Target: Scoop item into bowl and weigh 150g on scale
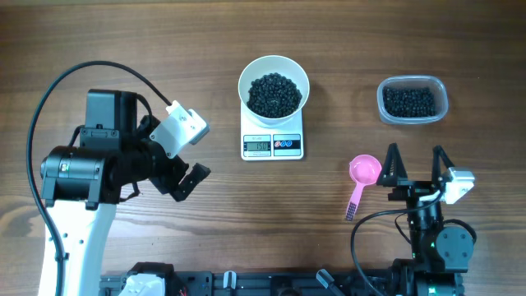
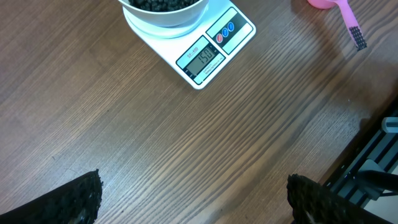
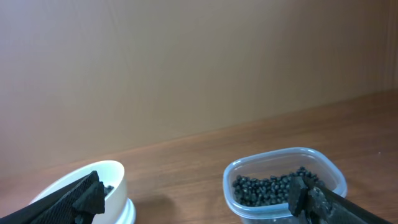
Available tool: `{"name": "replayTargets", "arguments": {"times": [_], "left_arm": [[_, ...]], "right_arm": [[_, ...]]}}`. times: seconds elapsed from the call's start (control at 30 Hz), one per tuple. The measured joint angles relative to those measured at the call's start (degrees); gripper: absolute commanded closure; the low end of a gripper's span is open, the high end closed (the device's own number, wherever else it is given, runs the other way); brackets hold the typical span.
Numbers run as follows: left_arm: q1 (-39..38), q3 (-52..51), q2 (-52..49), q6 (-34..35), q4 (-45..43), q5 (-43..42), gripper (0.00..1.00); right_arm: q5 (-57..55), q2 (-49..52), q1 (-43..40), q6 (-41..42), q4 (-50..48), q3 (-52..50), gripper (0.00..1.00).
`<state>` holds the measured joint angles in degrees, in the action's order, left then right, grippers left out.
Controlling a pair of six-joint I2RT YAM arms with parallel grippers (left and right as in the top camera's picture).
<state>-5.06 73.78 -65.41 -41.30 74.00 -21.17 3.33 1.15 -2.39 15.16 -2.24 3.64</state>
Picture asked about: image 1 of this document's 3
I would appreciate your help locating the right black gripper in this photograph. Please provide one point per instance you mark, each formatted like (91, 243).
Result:
(410, 190)

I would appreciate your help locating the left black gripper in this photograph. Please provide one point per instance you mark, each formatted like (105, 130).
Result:
(168, 181)

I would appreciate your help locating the pink plastic measuring scoop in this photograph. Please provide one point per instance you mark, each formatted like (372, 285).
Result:
(364, 170)

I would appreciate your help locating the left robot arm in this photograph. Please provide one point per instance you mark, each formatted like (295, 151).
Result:
(82, 181)

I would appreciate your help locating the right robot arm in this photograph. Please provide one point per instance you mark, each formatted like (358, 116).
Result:
(441, 249)

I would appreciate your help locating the white digital kitchen scale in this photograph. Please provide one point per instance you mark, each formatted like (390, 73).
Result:
(263, 142)

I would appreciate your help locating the black beans in bowl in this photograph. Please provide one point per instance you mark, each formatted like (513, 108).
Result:
(273, 96)

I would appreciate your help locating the white bowl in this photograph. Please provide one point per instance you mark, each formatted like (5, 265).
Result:
(271, 64)

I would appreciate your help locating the black peppercorns pile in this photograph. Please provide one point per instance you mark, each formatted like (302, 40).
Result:
(409, 103)

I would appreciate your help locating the clear plastic container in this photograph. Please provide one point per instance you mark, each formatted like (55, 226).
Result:
(416, 81)

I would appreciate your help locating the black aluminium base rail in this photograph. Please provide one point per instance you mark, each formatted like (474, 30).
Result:
(206, 283)

